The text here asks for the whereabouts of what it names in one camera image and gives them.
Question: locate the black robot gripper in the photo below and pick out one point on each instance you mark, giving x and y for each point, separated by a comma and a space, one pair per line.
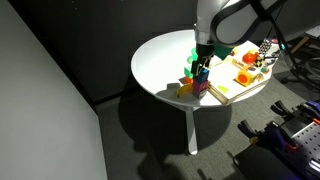
205, 51

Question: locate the blue toy block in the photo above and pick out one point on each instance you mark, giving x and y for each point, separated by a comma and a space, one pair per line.
201, 76

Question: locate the dark green toy block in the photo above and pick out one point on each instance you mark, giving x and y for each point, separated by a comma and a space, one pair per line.
188, 71

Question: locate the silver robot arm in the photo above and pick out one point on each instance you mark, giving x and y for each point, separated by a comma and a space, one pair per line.
240, 20

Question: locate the orange toy block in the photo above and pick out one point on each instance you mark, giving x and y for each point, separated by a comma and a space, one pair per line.
189, 80

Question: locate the pink toy block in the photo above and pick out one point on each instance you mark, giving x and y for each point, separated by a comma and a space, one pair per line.
200, 86

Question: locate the grey toy block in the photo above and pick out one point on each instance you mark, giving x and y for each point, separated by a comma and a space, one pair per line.
199, 94

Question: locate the light green toy block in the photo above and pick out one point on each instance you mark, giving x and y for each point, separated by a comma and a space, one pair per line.
223, 89

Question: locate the wooden tray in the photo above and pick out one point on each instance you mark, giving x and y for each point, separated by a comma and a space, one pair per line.
233, 83

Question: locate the dark red toy ball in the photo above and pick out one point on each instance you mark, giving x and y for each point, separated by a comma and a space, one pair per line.
232, 53

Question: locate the orange soft fabric cube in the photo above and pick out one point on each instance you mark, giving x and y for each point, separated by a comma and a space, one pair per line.
246, 76

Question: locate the yellow-green toy fruit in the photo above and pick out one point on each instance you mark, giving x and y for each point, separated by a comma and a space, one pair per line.
252, 51

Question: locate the white patterned soft cube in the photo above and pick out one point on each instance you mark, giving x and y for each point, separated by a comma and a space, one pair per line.
259, 61

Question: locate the white table base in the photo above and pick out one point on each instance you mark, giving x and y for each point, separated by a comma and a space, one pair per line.
191, 130

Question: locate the black clamp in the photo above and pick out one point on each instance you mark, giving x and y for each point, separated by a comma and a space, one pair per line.
283, 109

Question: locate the wooden furniture leg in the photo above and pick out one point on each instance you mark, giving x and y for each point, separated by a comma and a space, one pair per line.
300, 44

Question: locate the black robot cart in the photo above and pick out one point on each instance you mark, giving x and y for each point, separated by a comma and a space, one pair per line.
266, 163

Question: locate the purple clamp orange tip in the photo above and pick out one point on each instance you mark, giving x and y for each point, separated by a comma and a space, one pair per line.
310, 110

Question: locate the black perforated mounting board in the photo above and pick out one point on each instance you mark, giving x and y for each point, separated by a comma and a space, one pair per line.
308, 143

